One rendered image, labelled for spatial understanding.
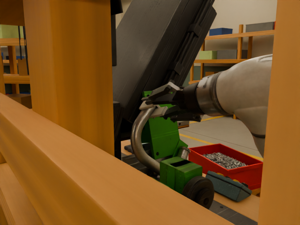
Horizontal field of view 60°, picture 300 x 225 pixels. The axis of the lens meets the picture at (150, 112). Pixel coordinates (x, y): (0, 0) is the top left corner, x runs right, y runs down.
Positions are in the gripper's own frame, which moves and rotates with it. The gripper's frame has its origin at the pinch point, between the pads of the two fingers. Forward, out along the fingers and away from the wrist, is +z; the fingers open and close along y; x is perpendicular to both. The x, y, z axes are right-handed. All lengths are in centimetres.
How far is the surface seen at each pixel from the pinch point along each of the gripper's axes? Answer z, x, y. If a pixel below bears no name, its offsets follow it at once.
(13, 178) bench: 66, 33, 6
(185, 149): 1.9, 1.5, -17.9
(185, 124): 17.5, -15.1, -25.0
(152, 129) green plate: 5.2, 2.4, -6.3
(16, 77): 300, -68, 38
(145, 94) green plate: 5.1, -4.7, 2.0
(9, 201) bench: 47, 40, 6
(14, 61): 349, -99, 56
